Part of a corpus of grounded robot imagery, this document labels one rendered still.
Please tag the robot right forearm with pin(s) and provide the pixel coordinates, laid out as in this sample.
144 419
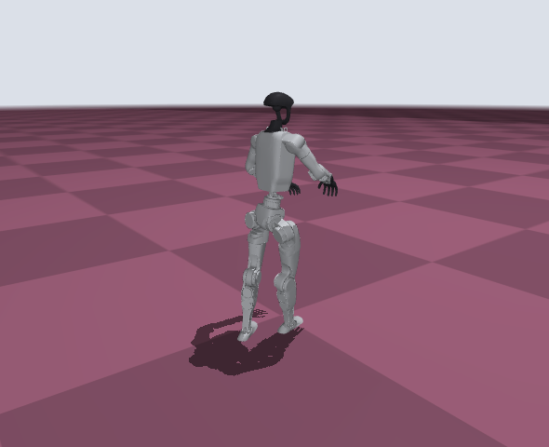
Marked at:
326 178

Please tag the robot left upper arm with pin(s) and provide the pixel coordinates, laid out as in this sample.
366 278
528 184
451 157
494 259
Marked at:
250 163

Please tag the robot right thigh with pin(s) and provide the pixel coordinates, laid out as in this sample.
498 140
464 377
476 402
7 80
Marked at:
286 233

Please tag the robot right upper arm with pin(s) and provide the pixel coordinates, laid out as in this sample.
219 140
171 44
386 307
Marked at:
296 145

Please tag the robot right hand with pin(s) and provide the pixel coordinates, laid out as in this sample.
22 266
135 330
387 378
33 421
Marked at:
332 184

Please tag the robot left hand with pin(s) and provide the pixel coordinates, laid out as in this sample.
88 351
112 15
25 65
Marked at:
296 187

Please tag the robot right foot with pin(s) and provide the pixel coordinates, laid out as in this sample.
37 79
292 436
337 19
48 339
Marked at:
284 328

